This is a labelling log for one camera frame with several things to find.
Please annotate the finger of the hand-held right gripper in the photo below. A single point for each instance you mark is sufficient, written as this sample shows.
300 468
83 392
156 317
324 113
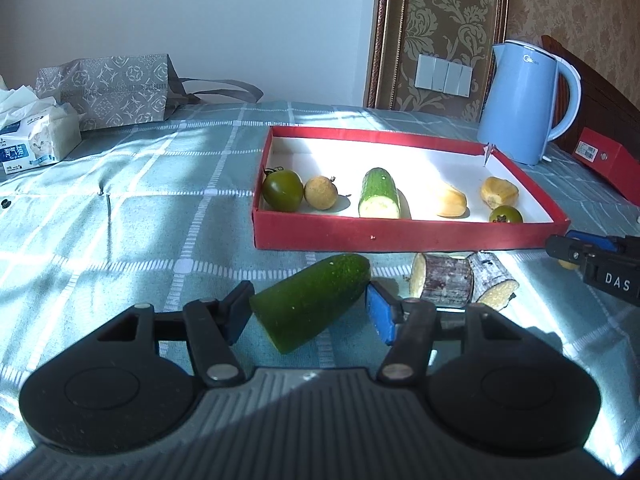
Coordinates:
565 249
595 239

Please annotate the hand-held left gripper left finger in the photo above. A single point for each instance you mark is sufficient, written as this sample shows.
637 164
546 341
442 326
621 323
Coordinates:
239 312

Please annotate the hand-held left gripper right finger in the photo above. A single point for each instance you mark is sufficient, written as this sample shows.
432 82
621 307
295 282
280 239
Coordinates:
382 315

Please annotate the small green tomato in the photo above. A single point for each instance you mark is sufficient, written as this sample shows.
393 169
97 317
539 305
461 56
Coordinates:
506 216

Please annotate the dark green cucumber piece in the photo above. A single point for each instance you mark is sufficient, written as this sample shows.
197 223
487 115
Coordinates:
310 300

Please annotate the large green tomato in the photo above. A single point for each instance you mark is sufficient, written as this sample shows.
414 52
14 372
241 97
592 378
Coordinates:
282 190

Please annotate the tan longan fruit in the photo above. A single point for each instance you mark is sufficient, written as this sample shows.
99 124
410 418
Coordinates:
320 192

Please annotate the red cardboard tray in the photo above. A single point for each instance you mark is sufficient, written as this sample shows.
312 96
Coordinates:
350 160

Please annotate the sugarcane piece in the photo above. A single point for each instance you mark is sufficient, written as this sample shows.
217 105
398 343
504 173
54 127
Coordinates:
492 280
445 280

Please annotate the red box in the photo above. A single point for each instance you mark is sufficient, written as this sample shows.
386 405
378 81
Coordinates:
615 165

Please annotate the light green cucumber piece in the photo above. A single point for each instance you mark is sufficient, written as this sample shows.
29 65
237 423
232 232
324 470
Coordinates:
380 190

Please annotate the wooden chair back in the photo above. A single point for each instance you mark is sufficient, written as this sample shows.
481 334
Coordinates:
610 110

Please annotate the teal checked bedsheet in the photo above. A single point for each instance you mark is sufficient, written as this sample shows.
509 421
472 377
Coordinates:
125 210

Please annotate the blue electric kettle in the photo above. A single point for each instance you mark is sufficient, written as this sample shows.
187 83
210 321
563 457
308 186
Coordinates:
520 100

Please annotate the grey patterned paper bag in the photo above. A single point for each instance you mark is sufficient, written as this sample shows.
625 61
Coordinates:
110 90

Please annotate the white tissue pack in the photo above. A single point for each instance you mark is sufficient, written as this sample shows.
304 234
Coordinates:
40 140

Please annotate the white wall switch panel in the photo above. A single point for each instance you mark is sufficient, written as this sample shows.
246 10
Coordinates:
440 75

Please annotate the ornate wall panel frame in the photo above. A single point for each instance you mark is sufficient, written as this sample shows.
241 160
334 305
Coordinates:
385 35

